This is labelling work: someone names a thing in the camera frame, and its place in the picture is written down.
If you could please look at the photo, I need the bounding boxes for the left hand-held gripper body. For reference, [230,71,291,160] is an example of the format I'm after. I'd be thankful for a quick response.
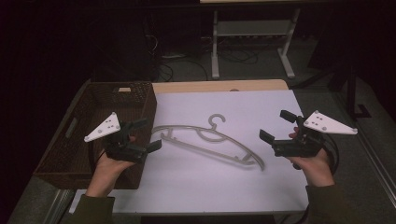
[83,111,148,164]

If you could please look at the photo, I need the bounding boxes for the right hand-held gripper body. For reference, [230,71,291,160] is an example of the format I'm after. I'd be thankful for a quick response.
[272,110,359,158]

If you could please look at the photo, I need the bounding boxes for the brown woven basket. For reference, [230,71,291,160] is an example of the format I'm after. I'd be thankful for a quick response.
[33,80,158,190]

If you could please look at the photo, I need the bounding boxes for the grey plastic clothes hanger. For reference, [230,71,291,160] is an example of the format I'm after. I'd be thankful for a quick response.
[150,113,266,172]

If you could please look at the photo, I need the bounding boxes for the person's right hand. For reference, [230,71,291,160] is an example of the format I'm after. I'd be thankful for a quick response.
[287,125,336,189]

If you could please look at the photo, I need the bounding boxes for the person's left hand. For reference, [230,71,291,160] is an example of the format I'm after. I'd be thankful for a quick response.
[85,134,138,199]

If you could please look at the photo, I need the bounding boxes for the black metal stand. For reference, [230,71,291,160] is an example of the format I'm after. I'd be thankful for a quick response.
[293,60,373,119]

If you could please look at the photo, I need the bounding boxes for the white table mat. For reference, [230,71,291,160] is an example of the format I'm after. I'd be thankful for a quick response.
[68,90,310,216]

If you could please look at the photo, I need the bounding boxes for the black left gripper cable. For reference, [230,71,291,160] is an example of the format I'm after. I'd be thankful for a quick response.
[88,139,107,171]

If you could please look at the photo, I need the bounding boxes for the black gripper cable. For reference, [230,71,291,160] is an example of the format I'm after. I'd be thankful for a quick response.
[88,139,107,171]
[322,133,341,175]

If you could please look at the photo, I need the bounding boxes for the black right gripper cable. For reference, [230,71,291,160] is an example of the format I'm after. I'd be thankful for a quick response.
[322,133,341,175]

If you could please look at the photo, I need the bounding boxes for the black floor cables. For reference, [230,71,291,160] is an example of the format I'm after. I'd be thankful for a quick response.
[146,34,260,82]

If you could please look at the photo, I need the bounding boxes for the white metal table frame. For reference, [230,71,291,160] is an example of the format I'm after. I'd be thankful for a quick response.
[210,8,302,80]

